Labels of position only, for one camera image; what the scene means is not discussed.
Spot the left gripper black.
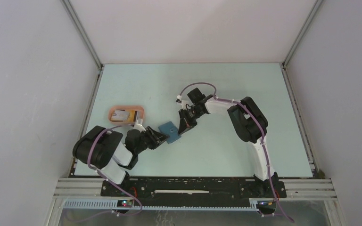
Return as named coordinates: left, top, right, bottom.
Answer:
left=135, top=126, right=169, bottom=154

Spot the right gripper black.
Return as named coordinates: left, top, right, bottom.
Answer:
left=178, top=106, right=204, bottom=135

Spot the blue leather card holder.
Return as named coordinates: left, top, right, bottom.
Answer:
left=158, top=121, right=181, bottom=144

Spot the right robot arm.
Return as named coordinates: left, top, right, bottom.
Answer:
left=176, top=88, right=278, bottom=197

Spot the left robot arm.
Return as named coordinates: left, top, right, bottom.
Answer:
left=73, top=126, right=170, bottom=196

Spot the yellow black credit card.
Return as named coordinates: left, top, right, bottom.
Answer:
left=127, top=110, right=139, bottom=122

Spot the silver credit card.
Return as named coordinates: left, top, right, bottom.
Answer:
left=110, top=109, right=129, bottom=121

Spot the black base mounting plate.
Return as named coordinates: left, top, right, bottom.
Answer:
left=100, top=177, right=287, bottom=208

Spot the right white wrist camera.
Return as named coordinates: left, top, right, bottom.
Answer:
left=176, top=95, right=189, bottom=109

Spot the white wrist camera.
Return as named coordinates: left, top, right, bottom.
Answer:
left=176, top=95, right=189, bottom=109
left=133, top=118, right=146, bottom=132

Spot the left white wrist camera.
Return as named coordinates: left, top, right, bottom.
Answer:
left=133, top=118, right=146, bottom=132

